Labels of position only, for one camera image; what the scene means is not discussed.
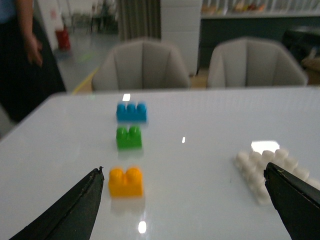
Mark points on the yellow two-stud block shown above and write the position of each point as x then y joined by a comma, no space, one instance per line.
125,184

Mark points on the blue three-stud block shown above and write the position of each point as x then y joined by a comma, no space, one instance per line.
131,112

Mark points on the green two-stud block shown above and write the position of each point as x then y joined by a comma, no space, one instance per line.
128,138

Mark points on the bystander hand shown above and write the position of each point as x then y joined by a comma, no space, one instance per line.
33,49

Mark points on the brown cushioned seat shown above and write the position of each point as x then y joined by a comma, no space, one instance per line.
312,69

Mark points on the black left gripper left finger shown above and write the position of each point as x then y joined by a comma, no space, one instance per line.
73,216

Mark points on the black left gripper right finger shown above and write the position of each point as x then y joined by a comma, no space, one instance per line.
297,202

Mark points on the black machine box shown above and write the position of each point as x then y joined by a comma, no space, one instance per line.
302,42

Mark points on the person in dark clothes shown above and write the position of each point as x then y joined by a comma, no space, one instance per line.
24,86

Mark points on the beige armchair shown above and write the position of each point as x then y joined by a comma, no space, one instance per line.
253,62
142,64

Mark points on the grey curtain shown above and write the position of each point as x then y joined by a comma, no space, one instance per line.
139,19

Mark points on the right beige armchair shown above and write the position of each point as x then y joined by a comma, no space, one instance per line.
253,62

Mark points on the dark grey counter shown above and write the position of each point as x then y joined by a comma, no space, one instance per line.
214,31

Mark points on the white studded base plate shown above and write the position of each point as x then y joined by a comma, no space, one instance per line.
252,166

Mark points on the left beige armchair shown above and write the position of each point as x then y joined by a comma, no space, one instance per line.
142,64

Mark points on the white cabinet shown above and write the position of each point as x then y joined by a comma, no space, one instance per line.
180,24

